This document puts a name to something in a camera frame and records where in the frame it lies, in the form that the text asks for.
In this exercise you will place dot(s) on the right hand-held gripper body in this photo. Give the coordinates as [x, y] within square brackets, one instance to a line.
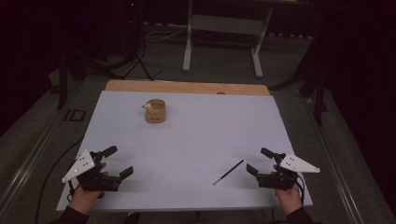
[280, 180]

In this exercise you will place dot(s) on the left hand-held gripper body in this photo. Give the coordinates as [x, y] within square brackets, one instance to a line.
[93, 182]

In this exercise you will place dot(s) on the black pen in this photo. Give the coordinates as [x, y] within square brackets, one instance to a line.
[229, 172]

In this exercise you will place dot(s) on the wooden pen holder cup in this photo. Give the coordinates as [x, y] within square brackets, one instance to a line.
[155, 114]

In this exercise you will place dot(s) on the person's left hand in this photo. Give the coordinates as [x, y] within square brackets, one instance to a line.
[83, 199]

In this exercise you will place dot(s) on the person's right hand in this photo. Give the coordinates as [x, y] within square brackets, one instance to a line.
[290, 199]

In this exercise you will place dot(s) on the small white ornament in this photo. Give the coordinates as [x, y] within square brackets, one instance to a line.
[147, 107]

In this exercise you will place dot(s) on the pale lilac board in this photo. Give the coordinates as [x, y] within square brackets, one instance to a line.
[186, 146]

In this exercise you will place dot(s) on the black metal stand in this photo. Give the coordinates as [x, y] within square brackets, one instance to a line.
[62, 81]
[320, 99]

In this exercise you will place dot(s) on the wooden table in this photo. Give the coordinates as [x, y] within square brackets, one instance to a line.
[186, 86]

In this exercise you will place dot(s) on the black tripod stand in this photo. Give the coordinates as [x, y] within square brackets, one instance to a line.
[137, 46]

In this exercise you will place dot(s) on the black floor socket frame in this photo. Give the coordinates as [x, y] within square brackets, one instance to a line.
[74, 115]

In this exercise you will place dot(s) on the metal floor rail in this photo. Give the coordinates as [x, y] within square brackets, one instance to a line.
[31, 155]
[336, 165]

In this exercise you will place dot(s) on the white metal stand frame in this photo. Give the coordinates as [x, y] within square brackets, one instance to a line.
[187, 46]

